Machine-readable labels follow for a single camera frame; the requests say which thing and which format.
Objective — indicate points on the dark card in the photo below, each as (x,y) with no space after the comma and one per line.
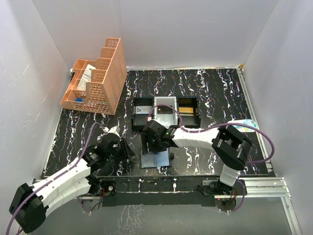
(164,110)

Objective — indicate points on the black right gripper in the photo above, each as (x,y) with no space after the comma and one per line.
(154,149)

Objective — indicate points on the card in left bin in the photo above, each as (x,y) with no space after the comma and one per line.
(143,110)

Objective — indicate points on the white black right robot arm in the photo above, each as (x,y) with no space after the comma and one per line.
(232,146)

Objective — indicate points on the blue white blister pack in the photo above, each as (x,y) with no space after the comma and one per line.
(248,122)

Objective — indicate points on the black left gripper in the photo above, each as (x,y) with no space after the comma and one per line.
(121,149)

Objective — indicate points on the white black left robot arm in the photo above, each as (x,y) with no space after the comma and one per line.
(33,203)

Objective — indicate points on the white middle bin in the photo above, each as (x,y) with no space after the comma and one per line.
(166,120)

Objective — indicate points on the gold card in right bin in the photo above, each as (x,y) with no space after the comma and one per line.
(187,110)

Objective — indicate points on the black right bin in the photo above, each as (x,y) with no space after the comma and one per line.
(190,121)

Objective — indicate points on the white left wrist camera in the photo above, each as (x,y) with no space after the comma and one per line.
(114,130)

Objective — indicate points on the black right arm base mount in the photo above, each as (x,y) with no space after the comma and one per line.
(216,188)

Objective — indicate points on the black left bin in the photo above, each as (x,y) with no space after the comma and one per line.
(139,121)

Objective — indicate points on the black leather card holder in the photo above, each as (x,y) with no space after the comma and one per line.
(153,160)

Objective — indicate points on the orange plastic desk organizer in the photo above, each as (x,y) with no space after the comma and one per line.
(103,92)

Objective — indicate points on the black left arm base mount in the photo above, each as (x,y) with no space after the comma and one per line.
(107,188)

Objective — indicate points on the black bin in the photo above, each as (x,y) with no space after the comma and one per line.
(139,121)
(190,121)

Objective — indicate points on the white paper packet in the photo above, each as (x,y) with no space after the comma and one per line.
(86,77)

